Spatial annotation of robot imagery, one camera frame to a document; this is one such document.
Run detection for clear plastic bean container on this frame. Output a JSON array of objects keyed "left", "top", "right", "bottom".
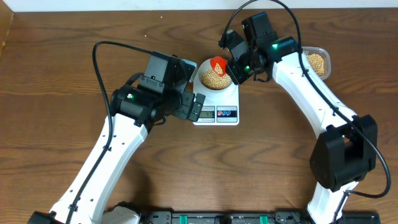
[{"left": 302, "top": 47, "right": 331, "bottom": 80}]

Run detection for yellow soybeans in container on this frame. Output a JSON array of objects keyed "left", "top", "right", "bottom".
[{"left": 307, "top": 54, "right": 325, "bottom": 77}]

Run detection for soybeans in bowl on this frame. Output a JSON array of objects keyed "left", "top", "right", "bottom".
[{"left": 201, "top": 69, "right": 231, "bottom": 90}]

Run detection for white digital kitchen scale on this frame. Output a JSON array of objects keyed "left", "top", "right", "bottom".
[{"left": 193, "top": 69, "right": 239, "bottom": 126}]

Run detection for grey round bowl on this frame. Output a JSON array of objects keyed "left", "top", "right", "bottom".
[{"left": 198, "top": 58, "right": 233, "bottom": 89}]

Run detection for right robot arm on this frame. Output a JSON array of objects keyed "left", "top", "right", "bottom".
[{"left": 219, "top": 12, "right": 379, "bottom": 223}]

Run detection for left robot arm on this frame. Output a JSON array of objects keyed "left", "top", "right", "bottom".
[{"left": 29, "top": 52, "right": 205, "bottom": 223}]

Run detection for red plastic measuring scoop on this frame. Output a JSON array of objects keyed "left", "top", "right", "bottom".
[{"left": 210, "top": 56, "right": 228, "bottom": 77}]

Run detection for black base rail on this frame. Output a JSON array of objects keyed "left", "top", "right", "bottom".
[{"left": 102, "top": 210, "right": 382, "bottom": 224}]

